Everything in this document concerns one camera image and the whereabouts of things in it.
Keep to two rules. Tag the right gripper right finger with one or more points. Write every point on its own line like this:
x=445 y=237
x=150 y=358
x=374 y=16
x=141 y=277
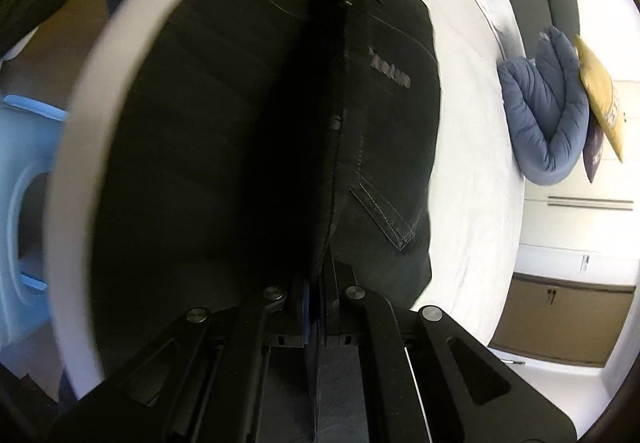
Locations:
x=345 y=314

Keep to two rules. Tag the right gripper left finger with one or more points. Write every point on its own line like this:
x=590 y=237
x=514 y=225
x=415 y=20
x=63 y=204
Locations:
x=286 y=320

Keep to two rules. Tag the black denim pants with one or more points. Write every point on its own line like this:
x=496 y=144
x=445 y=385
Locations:
x=258 y=136

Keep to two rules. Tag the white bed sheet mattress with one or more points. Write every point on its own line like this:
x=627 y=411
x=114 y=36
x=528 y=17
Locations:
x=476 y=194

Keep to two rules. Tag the brown cabinet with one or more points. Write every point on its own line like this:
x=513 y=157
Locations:
x=562 y=322

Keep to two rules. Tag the white wardrobe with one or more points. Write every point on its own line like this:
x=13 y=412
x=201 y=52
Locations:
x=588 y=230

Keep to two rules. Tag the blue folded quilt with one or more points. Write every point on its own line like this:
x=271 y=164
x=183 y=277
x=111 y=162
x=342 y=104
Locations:
x=547 y=108

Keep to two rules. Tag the purple cushion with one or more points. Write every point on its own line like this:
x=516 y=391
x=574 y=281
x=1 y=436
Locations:
x=593 y=149

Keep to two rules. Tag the light blue plastic basket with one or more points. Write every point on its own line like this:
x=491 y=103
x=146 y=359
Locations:
x=30 y=132

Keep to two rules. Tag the yellow cushion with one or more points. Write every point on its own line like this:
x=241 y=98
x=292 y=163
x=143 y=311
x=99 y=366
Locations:
x=603 y=99

